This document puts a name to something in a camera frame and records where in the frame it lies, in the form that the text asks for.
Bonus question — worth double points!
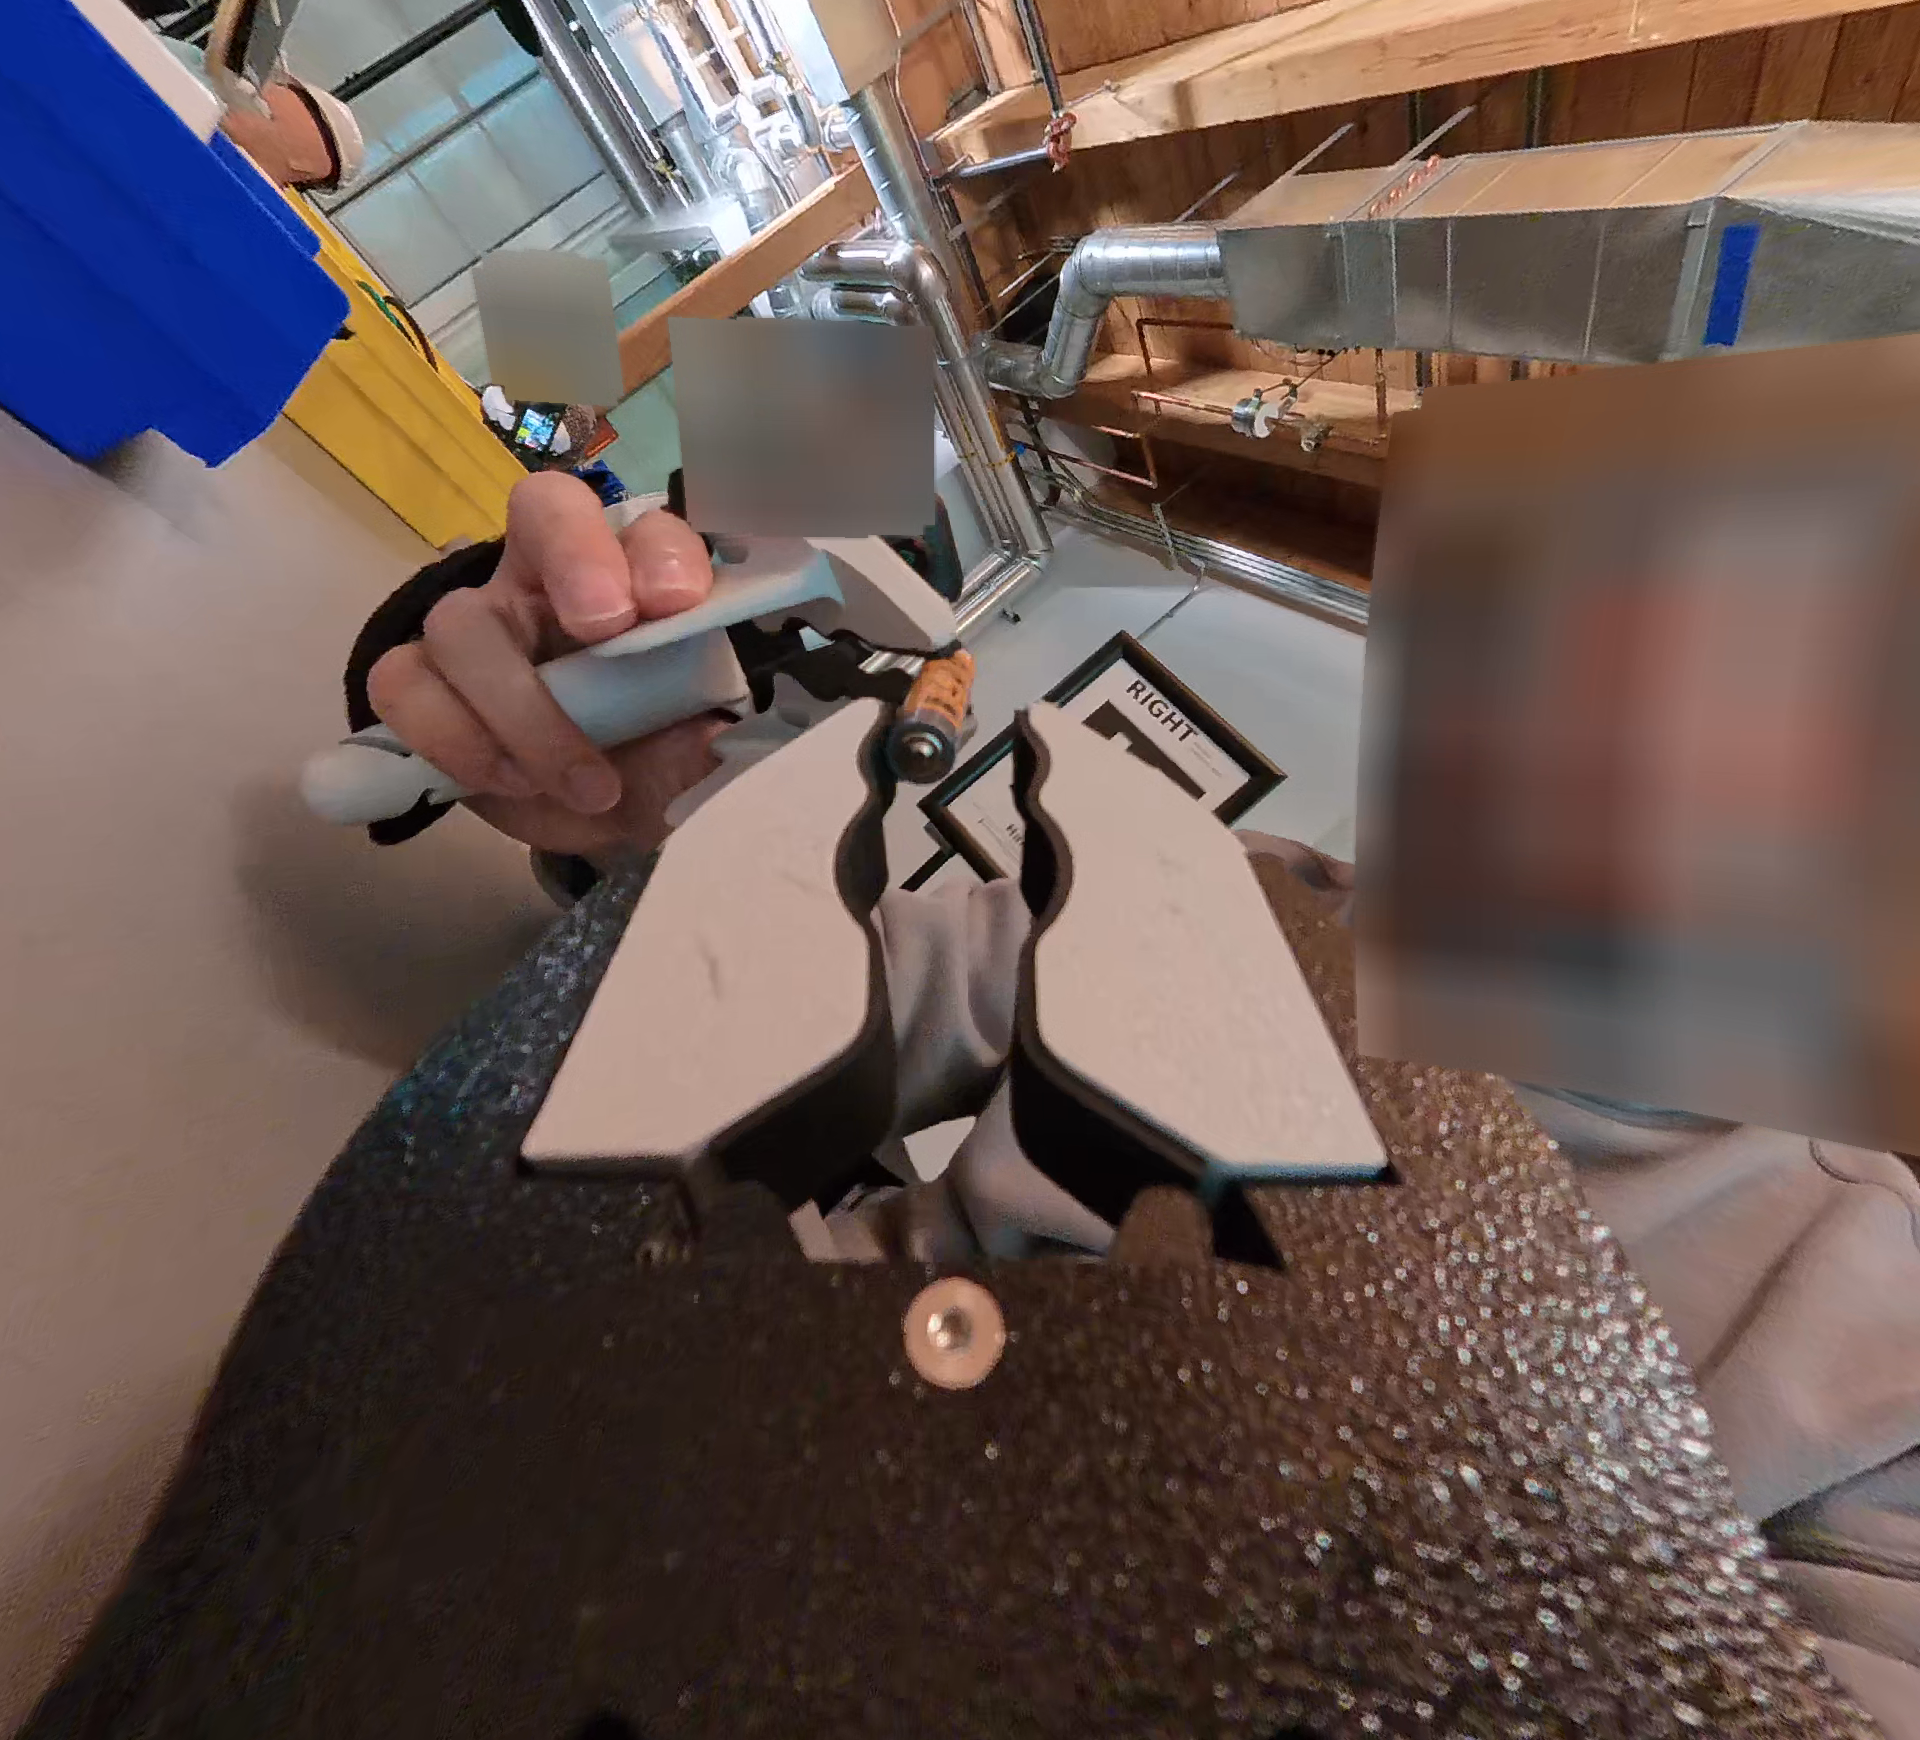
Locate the framed black and white poster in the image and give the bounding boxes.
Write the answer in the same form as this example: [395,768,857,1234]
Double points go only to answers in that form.
[916,631,1295,891]

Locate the blue plastic bin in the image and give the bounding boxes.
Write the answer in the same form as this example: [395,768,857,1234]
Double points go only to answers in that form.
[0,0,352,469]

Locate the rectangular metal air duct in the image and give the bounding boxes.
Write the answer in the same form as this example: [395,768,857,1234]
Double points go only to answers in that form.
[1036,120,1920,397]

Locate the person's right hand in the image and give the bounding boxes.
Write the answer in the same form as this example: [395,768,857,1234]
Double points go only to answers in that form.
[367,472,720,859]

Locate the round metal duct pipe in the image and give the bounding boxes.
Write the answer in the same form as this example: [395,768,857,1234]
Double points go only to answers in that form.
[794,91,1057,633]

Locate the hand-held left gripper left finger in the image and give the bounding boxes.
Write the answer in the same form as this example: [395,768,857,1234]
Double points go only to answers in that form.
[521,699,903,1214]

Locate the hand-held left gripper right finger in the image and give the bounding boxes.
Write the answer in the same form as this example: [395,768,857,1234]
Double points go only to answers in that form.
[1010,702,1396,1268]

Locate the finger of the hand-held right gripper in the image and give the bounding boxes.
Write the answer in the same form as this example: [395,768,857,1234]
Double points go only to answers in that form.
[808,534,966,657]

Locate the yellow plastic bin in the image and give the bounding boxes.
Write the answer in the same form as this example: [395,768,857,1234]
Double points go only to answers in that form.
[279,185,531,548]

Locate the battery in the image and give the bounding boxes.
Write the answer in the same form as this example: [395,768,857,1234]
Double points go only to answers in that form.
[882,648,979,783]

